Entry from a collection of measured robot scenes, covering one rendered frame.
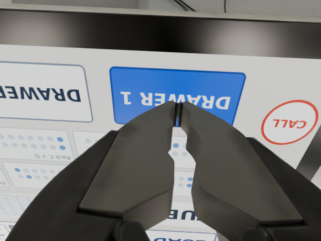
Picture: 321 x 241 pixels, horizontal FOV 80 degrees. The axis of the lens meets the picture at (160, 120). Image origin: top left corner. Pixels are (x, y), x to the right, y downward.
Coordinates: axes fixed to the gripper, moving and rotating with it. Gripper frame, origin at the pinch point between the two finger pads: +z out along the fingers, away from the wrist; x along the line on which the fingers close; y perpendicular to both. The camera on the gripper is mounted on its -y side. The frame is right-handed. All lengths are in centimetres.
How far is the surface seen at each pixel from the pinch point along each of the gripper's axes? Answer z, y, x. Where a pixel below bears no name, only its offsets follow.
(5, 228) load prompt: 2.1, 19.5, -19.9
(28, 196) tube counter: 2.1, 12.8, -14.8
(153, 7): 129, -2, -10
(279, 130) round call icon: 2.1, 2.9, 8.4
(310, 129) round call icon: 2.1, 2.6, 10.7
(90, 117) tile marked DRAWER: 2.1, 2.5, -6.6
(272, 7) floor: 152, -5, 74
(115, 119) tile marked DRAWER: 2.1, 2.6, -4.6
